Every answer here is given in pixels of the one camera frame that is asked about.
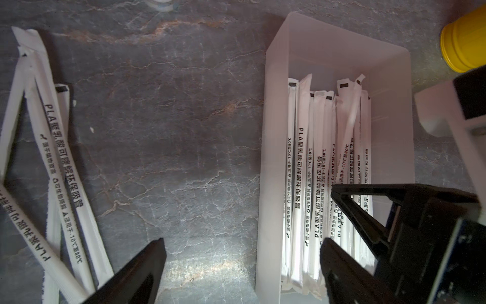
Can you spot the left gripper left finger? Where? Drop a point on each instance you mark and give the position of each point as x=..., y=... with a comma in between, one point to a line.
x=138, y=281

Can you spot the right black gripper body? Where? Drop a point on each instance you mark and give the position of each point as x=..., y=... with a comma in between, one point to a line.
x=436, y=247

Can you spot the pile straw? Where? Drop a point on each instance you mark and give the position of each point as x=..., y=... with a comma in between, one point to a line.
x=32, y=43
x=38, y=247
x=10, y=120
x=53, y=225
x=45, y=112

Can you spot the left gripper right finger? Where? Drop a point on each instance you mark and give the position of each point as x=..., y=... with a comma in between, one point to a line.
x=348, y=282

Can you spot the clear tape roll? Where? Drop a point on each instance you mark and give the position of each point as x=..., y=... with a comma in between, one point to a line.
x=161, y=5

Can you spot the yellow pen holder cup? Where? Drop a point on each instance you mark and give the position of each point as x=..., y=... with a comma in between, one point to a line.
x=462, y=42

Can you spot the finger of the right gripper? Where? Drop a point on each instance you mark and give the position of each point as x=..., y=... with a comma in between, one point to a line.
x=376, y=236

